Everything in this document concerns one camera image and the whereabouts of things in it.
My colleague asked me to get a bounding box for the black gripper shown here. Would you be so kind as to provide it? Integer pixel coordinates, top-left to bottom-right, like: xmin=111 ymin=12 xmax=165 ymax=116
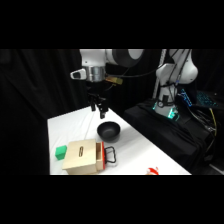
xmin=85 ymin=80 xmax=109 ymax=120

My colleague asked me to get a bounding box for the red drawer with black handle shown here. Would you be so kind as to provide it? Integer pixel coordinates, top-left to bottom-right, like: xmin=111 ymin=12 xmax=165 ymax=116
xmin=95 ymin=141 xmax=118 ymax=170

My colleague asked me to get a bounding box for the black bowl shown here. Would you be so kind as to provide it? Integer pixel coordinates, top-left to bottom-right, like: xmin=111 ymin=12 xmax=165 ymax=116
xmin=96 ymin=121 xmax=122 ymax=144

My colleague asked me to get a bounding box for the light wooden box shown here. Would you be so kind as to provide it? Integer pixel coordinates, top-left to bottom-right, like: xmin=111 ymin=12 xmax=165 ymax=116
xmin=61 ymin=139 xmax=101 ymax=175

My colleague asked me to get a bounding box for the green block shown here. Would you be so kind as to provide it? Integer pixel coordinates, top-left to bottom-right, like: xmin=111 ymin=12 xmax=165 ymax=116
xmin=54 ymin=145 xmax=68 ymax=161

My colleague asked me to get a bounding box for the black curtain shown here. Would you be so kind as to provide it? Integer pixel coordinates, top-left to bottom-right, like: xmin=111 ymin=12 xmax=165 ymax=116
xmin=0 ymin=49 xmax=224 ymax=176

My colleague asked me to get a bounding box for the black robot stand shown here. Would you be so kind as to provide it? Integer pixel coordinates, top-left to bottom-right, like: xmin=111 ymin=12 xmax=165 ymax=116
xmin=123 ymin=99 xmax=216 ymax=176

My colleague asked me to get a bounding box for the red and white small object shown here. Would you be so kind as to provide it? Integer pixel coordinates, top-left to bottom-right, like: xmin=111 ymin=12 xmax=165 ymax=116
xmin=145 ymin=166 xmax=160 ymax=176

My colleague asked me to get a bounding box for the blue lit electronics box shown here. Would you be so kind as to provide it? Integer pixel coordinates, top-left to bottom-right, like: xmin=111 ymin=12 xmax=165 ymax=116
xmin=178 ymin=88 xmax=193 ymax=108

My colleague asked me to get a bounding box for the blue backlit keyboard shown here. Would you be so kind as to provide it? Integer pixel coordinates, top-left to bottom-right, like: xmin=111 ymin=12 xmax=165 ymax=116
xmin=195 ymin=89 xmax=221 ymax=108

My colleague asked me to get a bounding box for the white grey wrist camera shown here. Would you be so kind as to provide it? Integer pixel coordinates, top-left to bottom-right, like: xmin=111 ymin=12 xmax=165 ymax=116
xmin=69 ymin=67 xmax=88 ymax=81

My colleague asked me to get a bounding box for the yellow cable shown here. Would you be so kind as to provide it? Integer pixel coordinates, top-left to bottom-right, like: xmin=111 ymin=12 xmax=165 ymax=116
xmin=209 ymin=108 xmax=218 ymax=138

